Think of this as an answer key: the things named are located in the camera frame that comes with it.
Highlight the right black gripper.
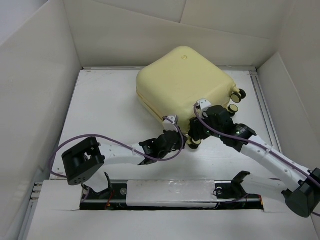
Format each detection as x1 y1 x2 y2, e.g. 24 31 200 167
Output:
189 112 223 141

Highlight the yellow hard-shell suitcase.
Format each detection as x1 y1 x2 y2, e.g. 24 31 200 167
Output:
136 46 247 150

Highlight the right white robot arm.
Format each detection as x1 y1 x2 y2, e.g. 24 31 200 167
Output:
188 99 320 218

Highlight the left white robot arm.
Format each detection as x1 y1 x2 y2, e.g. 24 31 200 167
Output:
61 130 187 199

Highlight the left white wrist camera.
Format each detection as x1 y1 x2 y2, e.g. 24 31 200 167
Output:
162 115 178 132

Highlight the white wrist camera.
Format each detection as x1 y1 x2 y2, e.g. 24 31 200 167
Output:
195 98 212 111
162 115 178 132

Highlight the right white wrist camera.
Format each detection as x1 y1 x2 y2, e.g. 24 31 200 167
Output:
195 98 212 111

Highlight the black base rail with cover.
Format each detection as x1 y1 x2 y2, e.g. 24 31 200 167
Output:
79 180 264 211

